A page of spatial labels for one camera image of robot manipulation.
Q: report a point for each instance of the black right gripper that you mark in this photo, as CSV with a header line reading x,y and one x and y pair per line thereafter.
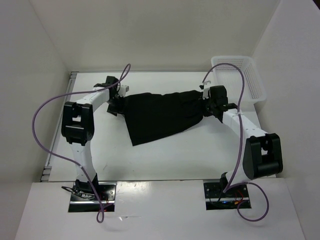
x,y
210,113

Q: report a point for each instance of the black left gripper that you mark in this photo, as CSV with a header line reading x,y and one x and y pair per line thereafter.
x,y
120,109

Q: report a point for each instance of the black shorts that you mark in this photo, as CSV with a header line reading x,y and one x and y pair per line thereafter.
x,y
150,117

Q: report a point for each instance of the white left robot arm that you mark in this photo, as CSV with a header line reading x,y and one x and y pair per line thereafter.
x,y
78,128

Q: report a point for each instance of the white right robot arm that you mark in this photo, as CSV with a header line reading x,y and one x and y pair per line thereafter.
x,y
260,152

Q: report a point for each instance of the white plastic basket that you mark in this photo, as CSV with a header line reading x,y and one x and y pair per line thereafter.
x,y
234,69

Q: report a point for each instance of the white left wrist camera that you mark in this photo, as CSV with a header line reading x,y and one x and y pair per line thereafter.
x,y
123,89

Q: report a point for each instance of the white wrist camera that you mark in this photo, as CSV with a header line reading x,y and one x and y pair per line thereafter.
x,y
205,86
123,89

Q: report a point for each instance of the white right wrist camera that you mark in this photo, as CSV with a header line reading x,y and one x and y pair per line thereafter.
x,y
205,86

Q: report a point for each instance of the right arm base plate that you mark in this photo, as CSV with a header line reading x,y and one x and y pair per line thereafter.
x,y
215,199

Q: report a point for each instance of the aluminium table edge rail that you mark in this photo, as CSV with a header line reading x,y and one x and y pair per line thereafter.
x,y
47,166

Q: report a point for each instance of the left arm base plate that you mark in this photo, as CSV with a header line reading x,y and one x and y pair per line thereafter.
x,y
81,202

